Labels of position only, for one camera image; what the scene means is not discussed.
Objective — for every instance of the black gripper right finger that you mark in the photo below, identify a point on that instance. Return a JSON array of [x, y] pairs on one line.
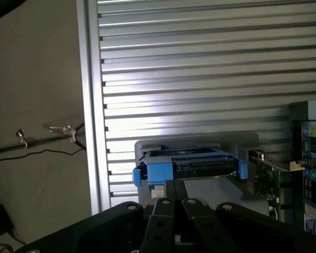
[[252, 234]]

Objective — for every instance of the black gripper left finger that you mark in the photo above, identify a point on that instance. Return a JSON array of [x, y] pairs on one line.
[[116, 232]]

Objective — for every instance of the green graphics card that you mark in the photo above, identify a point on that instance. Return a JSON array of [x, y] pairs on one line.
[[268, 175]]

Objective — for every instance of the blue drive caddy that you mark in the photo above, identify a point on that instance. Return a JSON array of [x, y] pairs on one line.
[[158, 168]]

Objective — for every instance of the green motherboard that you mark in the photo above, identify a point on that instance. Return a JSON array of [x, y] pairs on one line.
[[313, 163]]

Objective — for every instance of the grey parts rack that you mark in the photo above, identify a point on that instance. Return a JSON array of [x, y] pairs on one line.
[[234, 142]]

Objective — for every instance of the large metal hook clamp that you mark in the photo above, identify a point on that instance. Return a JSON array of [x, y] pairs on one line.
[[68, 131]]

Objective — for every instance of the black power adapter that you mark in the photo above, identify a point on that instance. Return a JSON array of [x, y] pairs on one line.
[[1, 220]]

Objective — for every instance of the open PC case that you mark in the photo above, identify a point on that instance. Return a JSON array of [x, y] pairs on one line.
[[296, 113]]

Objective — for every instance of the small metal hook clamp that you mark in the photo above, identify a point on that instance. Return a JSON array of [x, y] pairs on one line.
[[21, 135]]

